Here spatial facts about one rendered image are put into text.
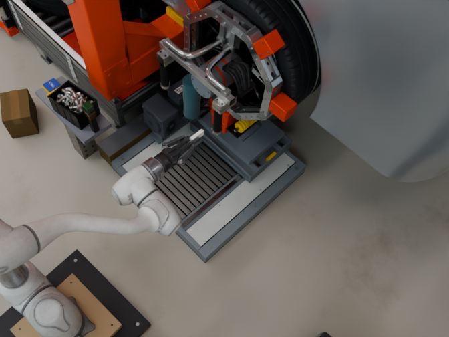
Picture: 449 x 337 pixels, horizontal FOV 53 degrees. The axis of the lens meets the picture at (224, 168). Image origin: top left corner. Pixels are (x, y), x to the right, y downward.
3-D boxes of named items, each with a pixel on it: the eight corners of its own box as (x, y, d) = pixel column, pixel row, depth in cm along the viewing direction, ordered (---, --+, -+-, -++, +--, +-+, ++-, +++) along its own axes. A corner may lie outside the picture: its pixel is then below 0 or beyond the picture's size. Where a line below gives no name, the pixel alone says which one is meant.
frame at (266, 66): (269, 133, 218) (290, 51, 170) (260, 140, 215) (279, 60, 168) (193, 69, 235) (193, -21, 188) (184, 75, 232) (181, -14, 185)
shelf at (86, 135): (112, 126, 233) (111, 123, 230) (85, 145, 226) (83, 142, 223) (63, 78, 246) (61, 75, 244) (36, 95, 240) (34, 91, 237)
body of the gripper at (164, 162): (152, 163, 181) (170, 150, 184) (166, 176, 178) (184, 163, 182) (150, 153, 174) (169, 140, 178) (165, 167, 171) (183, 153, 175)
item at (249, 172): (290, 148, 274) (292, 139, 265) (249, 183, 260) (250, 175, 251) (232, 99, 289) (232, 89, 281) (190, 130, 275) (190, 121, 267)
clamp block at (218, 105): (236, 103, 185) (237, 95, 180) (220, 116, 181) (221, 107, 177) (227, 96, 186) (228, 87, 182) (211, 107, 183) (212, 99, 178)
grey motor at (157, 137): (215, 117, 282) (218, 80, 251) (164, 156, 265) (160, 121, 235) (195, 100, 287) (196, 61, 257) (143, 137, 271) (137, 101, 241)
